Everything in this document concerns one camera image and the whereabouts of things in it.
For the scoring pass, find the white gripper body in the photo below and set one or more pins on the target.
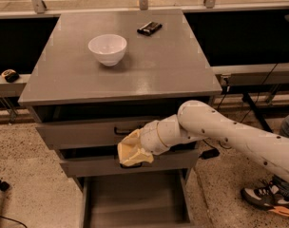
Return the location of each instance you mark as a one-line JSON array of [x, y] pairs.
[[149, 137]]

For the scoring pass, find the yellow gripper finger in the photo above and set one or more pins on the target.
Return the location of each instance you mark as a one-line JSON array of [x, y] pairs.
[[132, 139], [131, 154]]

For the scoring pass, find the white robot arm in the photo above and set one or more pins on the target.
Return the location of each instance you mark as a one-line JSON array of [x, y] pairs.
[[196, 121]]

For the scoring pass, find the grey open bottom drawer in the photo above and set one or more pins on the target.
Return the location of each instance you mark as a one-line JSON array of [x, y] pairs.
[[136, 200]]

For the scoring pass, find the grey middle drawer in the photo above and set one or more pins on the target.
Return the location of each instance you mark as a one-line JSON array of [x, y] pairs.
[[109, 165]]

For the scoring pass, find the grey top drawer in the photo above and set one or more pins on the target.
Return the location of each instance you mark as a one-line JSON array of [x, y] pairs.
[[89, 133]]

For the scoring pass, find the grey drawer cabinet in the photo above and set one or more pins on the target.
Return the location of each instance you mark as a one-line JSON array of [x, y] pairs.
[[157, 108]]

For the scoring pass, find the black power adapter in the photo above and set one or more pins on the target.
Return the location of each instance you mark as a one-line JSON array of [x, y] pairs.
[[208, 154]]

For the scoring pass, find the white bowl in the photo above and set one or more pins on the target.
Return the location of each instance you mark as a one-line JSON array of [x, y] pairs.
[[108, 49]]

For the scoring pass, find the black snack bar packet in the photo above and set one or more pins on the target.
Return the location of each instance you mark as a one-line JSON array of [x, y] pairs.
[[149, 28]]

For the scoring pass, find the black tape measure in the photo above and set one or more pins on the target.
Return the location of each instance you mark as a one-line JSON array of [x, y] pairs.
[[10, 75]]

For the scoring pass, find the person leg in jeans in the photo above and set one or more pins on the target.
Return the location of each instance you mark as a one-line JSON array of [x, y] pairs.
[[280, 183]]

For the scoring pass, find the grey black sneaker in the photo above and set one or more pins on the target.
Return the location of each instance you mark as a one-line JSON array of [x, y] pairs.
[[268, 198]]

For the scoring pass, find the grey window ledge rail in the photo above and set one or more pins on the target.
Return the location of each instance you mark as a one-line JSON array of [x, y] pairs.
[[255, 73]]

